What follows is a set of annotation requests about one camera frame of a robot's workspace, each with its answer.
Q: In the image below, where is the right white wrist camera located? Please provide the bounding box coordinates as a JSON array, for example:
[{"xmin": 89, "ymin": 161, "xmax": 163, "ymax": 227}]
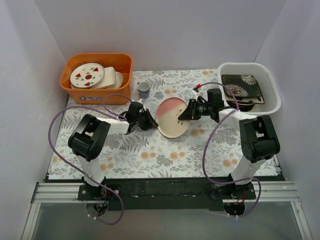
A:
[{"xmin": 191, "ymin": 84, "xmax": 203, "ymax": 100}]

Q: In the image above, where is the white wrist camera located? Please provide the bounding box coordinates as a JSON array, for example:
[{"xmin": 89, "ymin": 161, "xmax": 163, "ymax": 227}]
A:
[
  {"xmin": 191, "ymin": 84, "xmax": 203, "ymax": 100},
  {"xmin": 136, "ymin": 98, "xmax": 147, "ymax": 113}
]

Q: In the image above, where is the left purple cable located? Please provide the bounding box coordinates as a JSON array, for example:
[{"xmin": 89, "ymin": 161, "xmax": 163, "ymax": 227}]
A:
[{"xmin": 47, "ymin": 93, "xmax": 146, "ymax": 225}]

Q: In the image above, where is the floral patterned table mat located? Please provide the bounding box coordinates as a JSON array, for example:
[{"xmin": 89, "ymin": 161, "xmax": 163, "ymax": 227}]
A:
[{"xmin": 47, "ymin": 69, "xmax": 280, "ymax": 180}]

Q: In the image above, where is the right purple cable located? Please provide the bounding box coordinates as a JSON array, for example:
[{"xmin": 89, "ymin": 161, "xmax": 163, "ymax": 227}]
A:
[{"xmin": 201, "ymin": 81, "xmax": 262, "ymax": 218}]

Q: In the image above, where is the purple cable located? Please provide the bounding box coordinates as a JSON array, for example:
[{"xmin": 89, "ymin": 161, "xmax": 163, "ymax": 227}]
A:
[
  {"xmin": 201, "ymin": 81, "xmax": 262, "ymax": 218},
  {"xmin": 47, "ymin": 93, "xmax": 146, "ymax": 225}
]

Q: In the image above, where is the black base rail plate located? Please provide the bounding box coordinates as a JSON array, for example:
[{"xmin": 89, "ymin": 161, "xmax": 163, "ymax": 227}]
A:
[{"xmin": 77, "ymin": 177, "xmax": 257, "ymax": 211}]

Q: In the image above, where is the black floral rectangular plate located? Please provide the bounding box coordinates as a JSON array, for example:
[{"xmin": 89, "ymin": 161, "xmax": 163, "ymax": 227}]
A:
[{"xmin": 221, "ymin": 74, "xmax": 263, "ymax": 98}]

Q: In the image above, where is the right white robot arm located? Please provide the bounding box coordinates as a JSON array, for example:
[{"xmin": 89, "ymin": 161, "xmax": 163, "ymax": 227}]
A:
[{"xmin": 178, "ymin": 88, "xmax": 281, "ymax": 200}]

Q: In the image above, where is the white plastic bin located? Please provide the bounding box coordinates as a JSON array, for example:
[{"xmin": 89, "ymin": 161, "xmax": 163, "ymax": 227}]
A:
[{"xmin": 217, "ymin": 62, "xmax": 282, "ymax": 116}]

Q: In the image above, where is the dark plate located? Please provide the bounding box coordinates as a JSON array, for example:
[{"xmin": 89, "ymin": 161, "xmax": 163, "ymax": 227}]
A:
[{"xmin": 155, "ymin": 97, "xmax": 191, "ymax": 139}]

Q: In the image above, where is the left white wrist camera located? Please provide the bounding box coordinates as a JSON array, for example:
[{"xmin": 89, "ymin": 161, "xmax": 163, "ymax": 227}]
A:
[{"xmin": 136, "ymin": 98, "xmax": 147, "ymax": 113}]

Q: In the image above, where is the round watermelon pattern plate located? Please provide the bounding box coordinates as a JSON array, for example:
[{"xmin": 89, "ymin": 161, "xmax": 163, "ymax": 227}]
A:
[{"xmin": 69, "ymin": 62, "xmax": 105, "ymax": 89}]

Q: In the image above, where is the cream rectangular plate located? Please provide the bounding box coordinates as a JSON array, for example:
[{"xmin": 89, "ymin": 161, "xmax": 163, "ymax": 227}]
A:
[{"xmin": 94, "ymin": 66, "xmax": 116, "ymax": 89}]

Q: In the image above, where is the orange plastic bin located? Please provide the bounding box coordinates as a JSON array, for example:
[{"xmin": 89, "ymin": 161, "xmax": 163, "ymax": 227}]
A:
[{"xmin": 59, "ymin": 53, "xmax": 133, "ymax": 105}]

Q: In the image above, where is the small grey white cup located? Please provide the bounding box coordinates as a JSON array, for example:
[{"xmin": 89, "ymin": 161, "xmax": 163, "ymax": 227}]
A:
[{"xmin": 137, "ymin": 82, "xmax": 151, "ymax": 99}]

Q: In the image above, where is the square floral plate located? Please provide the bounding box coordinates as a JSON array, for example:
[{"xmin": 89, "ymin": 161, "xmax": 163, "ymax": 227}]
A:
[{"xmin": 224, "ymin": 95, "xmax": 265, "ymax": 105}]

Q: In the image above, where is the small cream plate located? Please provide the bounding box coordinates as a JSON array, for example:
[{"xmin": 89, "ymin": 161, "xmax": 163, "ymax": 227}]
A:
[{"xmin": 108, "ymin": 71, "xmax": 124, "ymax": 89}]

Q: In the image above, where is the glossy black plate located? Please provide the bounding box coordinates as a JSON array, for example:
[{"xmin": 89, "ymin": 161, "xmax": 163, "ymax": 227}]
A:
[{"xmin": 227, "ymin": 101, "xmax": 255, "ymax": 112}]

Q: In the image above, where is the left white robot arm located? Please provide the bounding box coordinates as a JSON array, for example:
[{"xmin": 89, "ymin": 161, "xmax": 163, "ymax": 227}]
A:
[{"xmin": 68, "ymin": 101, "xmax": 159, "ymax": 200}]

